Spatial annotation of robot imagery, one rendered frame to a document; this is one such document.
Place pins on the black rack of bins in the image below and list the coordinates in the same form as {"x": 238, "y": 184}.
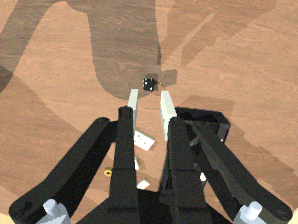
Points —
{"x": 220, "y": 124}

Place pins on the brass hex nut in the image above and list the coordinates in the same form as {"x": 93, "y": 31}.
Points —
{"x": 107, "y": 171}

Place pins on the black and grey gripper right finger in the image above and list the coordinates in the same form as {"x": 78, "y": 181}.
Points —
{"x": 244, "y": 200}

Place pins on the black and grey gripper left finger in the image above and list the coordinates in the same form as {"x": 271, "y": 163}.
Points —
{"x": 55, "y": 200}

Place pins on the white domino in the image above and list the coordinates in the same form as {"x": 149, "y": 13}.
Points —
{"x": 142, "y": 140}

